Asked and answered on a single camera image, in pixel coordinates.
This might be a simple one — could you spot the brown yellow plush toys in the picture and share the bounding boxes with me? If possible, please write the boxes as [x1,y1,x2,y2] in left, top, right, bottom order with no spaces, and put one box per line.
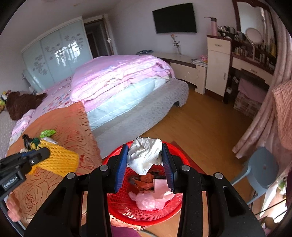
[0,90,11,112]

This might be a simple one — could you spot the pink floral bed sheet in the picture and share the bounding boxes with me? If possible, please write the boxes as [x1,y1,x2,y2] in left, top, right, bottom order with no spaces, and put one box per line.
[8,76,73,147]

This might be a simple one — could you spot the green yellow snack wrapper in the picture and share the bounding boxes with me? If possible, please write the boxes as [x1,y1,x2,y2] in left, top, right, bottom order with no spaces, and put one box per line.
[29,137,41,150]

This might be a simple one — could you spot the blue plastic stool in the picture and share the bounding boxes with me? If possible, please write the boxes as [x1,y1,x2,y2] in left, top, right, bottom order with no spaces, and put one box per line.
[231,147,279,205]

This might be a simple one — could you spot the pink plastic bag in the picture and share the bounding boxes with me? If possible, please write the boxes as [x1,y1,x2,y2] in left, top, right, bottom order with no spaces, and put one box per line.
[128,179,175,211]

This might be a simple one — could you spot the glass sliding wardrobe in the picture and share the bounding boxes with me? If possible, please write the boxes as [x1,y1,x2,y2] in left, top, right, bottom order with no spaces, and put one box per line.
[21,17,93,92]

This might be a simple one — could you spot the dressing table with cosmetics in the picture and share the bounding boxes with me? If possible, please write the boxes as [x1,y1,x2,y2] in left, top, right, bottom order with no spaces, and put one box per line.
[218,1,277,85]

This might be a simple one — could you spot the white tall cabinet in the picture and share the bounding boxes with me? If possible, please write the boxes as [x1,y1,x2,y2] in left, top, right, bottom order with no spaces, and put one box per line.
[205,36,231,97]

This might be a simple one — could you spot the grey bed base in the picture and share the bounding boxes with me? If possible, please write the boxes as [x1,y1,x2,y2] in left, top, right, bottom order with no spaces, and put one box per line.
[92,79,189,158]

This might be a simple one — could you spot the orange brown bag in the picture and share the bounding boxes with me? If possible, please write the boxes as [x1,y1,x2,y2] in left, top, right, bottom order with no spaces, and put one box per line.
[128,170,165,192]

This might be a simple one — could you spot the black plastic bag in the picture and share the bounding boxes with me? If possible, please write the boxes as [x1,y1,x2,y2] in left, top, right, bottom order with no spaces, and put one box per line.
[22,134,33,150]

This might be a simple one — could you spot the red plastic trash basket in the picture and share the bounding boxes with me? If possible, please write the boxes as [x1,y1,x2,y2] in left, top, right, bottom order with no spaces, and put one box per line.
[102,140,191,227]

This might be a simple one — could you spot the white low tv cabinet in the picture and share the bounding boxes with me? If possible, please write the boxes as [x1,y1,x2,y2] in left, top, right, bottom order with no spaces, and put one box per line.
[151,52,207,95]

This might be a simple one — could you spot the person's left hand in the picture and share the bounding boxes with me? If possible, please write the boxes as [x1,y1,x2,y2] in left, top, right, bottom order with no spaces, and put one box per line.
[6,192,21,222]

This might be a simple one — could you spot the pink rose in vase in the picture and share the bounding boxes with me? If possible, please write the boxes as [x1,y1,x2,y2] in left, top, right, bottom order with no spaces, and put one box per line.
[171,34,182,55]

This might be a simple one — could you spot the round vanity mirror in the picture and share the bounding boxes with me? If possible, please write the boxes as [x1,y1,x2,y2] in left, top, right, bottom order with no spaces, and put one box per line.
[245,28,263,60]

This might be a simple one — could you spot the silver white bag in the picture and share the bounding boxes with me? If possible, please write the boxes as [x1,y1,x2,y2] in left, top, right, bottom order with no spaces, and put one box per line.
[127,137,163,175]

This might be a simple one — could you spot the bright green wrapper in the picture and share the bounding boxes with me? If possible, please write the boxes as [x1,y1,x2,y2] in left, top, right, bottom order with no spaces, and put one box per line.
[40,129,56,138]

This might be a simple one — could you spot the pink curtain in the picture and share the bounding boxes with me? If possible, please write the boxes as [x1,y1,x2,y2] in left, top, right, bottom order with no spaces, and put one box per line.
[232,10,291,175]

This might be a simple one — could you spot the black wall television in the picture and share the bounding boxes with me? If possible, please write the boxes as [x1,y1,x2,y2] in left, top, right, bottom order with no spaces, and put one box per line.
[152,3,197,34]

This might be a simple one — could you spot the pink folded quilt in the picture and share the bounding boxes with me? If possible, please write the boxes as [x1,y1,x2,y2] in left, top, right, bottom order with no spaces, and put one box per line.
[70,55,174,111]

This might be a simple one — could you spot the brown teddy bear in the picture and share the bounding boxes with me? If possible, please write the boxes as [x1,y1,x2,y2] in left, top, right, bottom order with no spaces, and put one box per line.
[6,91,47,121]

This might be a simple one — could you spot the pink thermos bottle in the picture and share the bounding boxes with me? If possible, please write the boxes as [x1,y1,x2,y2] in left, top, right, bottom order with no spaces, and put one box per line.
[205,17,218,36]

